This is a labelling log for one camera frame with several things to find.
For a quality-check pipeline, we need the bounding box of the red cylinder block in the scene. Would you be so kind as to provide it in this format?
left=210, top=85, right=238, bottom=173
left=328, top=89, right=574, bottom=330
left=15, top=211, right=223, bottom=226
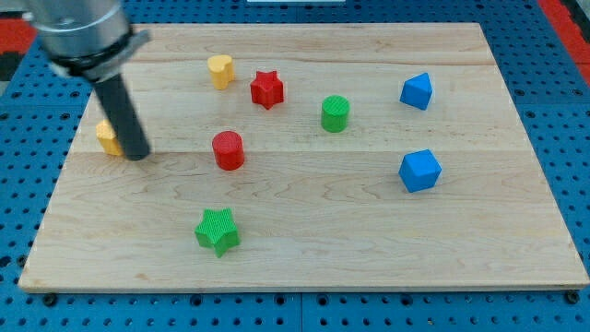
left=212, top=131, right=245, bottom=171

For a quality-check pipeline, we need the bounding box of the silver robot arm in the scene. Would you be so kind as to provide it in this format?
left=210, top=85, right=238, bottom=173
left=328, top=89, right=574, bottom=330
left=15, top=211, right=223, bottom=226
left=23, top=0, right=151, bottom=82

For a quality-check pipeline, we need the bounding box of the green star block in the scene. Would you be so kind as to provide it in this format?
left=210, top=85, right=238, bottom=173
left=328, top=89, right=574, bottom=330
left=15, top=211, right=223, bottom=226
left=195, top=208, right=241, bottom=258

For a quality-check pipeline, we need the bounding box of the yellow heart block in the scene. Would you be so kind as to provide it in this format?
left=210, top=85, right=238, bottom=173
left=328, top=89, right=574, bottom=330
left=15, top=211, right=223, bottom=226
left=206, top=54, right=235, bottom=90

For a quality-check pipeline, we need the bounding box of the blue triangle block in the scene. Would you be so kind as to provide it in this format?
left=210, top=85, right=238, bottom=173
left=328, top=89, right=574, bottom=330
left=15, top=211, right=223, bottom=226
left=399, top=73, right=433, bottom=111

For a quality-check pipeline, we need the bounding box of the blue cube block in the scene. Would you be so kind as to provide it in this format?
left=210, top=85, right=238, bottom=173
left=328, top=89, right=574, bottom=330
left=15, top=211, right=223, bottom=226
left=398, top=149, right=443, bottom=193

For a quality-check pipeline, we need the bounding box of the yellow hexagon block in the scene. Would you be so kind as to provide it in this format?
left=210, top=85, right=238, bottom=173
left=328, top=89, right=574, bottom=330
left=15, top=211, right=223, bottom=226
left=95, top=120, right=124, bottom=156

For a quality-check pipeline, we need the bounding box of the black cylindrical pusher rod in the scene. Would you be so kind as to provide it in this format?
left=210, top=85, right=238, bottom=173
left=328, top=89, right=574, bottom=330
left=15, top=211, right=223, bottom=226
left=93, top=74, right=151, bottom=161

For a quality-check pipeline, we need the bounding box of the wooden board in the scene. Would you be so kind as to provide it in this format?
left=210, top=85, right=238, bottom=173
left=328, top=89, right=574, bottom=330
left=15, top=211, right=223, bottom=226
left=19, top=23, right=589, bottom=293

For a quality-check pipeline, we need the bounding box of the red star block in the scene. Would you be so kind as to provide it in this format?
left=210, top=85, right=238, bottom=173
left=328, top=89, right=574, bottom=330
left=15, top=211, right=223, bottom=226
left=250, top=70, right=285, bottom=110

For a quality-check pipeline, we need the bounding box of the green cylinder block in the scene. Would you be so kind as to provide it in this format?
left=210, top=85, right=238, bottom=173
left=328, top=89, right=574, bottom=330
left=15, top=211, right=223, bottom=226
left=321, top=95, right=350, bottom=133

